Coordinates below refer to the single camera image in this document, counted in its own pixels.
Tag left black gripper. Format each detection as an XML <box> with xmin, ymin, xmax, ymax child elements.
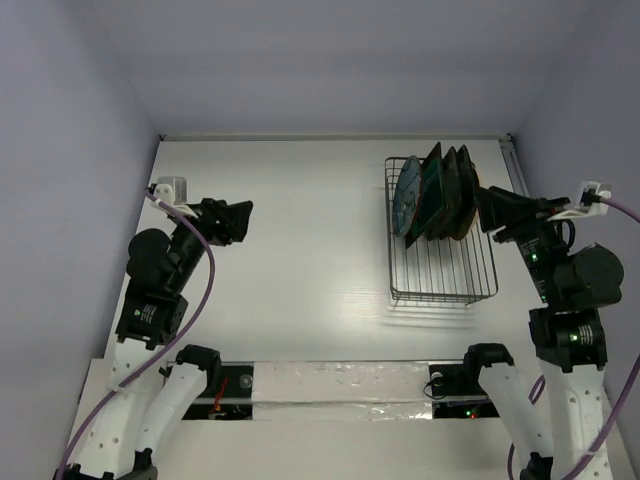
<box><xmin>170</xmin><ymin>196</ymin><xmax>253</xmax><ymax>289</ymax></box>

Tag round tan bird plate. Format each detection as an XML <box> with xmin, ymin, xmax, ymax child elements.
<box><xmin>450</xmin><ymin>165</ymin><xmax>479</xmax><ymax>240</ymax></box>

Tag square black floral plate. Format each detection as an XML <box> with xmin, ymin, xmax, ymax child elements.
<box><xmin>427</xmin><ymin>147</ymin><xmax>461</xmax><ymax>240</ymax></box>
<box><xmin>439</xmin><ymin>145</ymin><xmax>479</xmax><ymax>241</ymax></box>

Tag square green glazed plate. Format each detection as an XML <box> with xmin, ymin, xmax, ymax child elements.
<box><xmin>404</xmin><ymin>142</ymin><xmax>445</xmax><ymax>248</ymax></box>

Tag round teal blue plate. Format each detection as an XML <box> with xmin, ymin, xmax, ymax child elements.
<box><xmin>392</xmin><ymin>156</ymin><xmax>422</xmax><ymax>238</ymax></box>

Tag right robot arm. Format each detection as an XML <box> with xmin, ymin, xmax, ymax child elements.
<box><xmin>460</xmin><ymin>182</ymin><xmax>624</xmax><ymax>479</ymax></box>

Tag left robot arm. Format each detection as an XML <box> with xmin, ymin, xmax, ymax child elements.
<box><xmin>55</xmin><ymin>197</ymin><xmax>253</xmax><ymax>479</ymax></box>

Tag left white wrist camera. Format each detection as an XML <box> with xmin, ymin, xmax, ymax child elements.
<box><xmin>145</xmin><ymin>176</ymin><xmax>199</xmax><ymax>219</ymax></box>

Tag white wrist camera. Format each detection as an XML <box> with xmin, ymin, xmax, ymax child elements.
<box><xmin>145</xmin><ymin>176</ymin><xmax>199</xmax><ymax>219</ymax></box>
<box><xmin>549</xmin><ymin>180</ymin><xmax>612</xmax><ymax>221</ymax></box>

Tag metal wire dish rack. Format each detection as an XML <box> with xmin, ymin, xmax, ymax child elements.
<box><xmin>384</xmin><ymin>157</ymin><xmax>499</xmax><ymax>307</ymax></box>

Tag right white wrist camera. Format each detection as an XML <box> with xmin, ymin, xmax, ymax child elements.
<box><xmin>549</xmin><ymin>180</ymin><xmax>612</xmax><ymax>221</ymax></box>

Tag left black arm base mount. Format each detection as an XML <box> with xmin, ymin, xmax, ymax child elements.
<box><xmin>182</xmin><ymin>362</ymin><xmax>254</xmax><ymax>420</ymax></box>

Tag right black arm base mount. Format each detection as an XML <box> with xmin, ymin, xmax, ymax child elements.
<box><xmin>423</xmin><ymin>363</ymin><xmax>499</xmax><ymax>420</ymax></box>

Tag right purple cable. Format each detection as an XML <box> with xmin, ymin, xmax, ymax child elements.
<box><xmin>507</xmin><ymin>198</ymin><xmax>640</xmax><ymax>480</ymax></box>

